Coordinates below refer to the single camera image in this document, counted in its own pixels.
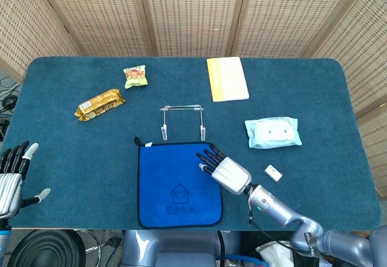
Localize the white crumpled tissue bag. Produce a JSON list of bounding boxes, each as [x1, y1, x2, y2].
[[256, 240, 294, 267]]

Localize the green snack bag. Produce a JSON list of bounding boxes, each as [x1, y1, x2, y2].
[[123, 64, 149, 90]]

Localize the grey robot torso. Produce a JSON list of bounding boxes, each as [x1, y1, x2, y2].
[[120, 229, 242, 267]]

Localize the metal wire rack stand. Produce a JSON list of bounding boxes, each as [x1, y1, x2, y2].
[[160, 104, 207, 142]]

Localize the woven wooden folding screen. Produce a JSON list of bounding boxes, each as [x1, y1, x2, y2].
[[0, 0, 387, 201]]

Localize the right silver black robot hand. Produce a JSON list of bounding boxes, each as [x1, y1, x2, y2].
[[196, 145, 252, 196]]

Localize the chrome stool ring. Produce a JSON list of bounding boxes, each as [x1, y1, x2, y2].
[[74, 229, 125, 254]]

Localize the black round ribbed disc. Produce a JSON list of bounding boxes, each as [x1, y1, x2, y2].
[[7, 229, 87, 267]]

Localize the yellow white notebook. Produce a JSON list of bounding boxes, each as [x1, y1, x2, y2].
[[206, 56, 250, 102]]

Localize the gold biscuit pack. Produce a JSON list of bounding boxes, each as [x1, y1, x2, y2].
[[74, 88, 126, 122]]

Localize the small white box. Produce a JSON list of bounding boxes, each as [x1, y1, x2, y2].
[[264, 164, 284, 182]]

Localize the black cable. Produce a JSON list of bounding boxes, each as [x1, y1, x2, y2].
[[248, 211, 306, 253], [217, 230, 227, 266]]

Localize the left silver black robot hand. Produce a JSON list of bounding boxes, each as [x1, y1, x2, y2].
[[0, 140, 51, 220]]

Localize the light blue wet wipes pack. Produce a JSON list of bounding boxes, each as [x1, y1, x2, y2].
[[244, 116, 303, 150]]

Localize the tangled black floor cables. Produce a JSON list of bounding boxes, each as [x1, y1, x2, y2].
[[0, 75, 21, 136]]

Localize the blue cloth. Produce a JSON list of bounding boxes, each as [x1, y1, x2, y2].
[[134, 136, 224, 229]]

